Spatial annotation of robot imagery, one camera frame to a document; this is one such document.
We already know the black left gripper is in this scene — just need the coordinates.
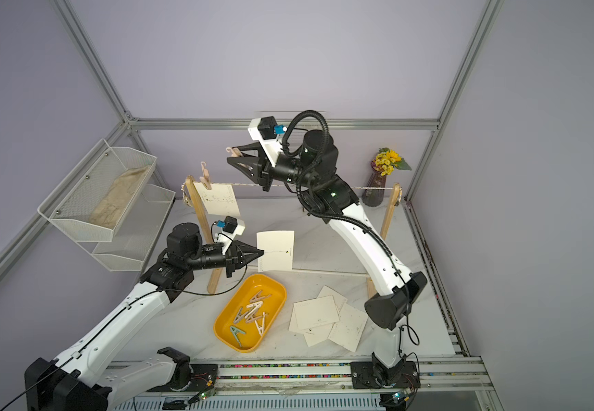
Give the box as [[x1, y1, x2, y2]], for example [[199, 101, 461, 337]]
[[187, 240, 264, 278]]

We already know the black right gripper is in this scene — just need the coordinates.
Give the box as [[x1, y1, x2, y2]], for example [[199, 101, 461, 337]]
[[233, 146, 322, 195]]

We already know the pink clothespin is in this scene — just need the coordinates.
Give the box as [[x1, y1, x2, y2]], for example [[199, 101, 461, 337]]
[[245, 313, 266, 324], [199, 161, 212, 190], [249, 290, 270, 303], [226, 147, 242, 158]]

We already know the white clothespin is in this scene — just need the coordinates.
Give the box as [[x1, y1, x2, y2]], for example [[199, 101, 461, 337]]
[[254, 313, 267, 337], [247, 301, 264, 317]]

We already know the teal clothespin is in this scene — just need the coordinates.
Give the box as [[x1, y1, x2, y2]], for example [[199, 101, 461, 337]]
[[229, 325, 246, 348]]

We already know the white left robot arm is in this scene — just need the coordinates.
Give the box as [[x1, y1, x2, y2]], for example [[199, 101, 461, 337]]
[[24, 217, 264, 410]]

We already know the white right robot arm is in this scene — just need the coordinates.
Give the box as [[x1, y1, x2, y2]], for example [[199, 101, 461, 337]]
[[228, 111, 428, 387]]

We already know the yellow plastic tray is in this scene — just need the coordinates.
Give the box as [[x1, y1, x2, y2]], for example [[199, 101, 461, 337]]
[[213, 274, 288, 354]]

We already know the dark vase with yellow flowers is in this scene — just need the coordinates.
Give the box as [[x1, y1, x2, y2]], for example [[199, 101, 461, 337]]
[[362, 147, 413, 207]]

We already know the wooden clothesline rack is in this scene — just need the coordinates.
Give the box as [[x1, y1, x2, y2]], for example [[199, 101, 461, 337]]
[[182, 175, 403, 301]]

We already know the beige cloth in basket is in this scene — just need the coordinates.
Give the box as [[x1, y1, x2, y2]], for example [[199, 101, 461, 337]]
[[88, 166, 150, 229]]

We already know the white mesh shelf basket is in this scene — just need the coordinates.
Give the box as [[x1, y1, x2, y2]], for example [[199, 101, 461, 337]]
[[38, 140, 175, 272]]

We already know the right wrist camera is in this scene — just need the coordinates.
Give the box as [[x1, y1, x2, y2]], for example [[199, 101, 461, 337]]
[[247, 116, 288, 166]]

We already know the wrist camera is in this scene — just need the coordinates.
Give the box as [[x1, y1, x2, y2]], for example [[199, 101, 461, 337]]
[[213, 216, 245, 247], [247, 116, 288, 166]]

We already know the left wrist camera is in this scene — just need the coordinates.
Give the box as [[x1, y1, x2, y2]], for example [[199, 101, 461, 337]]
[[213, 216, 245, 247]]

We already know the white wire wall basket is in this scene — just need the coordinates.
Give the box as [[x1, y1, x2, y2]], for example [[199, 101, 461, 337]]
[[255, 110, 329, 135]]

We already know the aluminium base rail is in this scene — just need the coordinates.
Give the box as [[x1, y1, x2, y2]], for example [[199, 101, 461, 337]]
[[98, 354, 503, 410]]

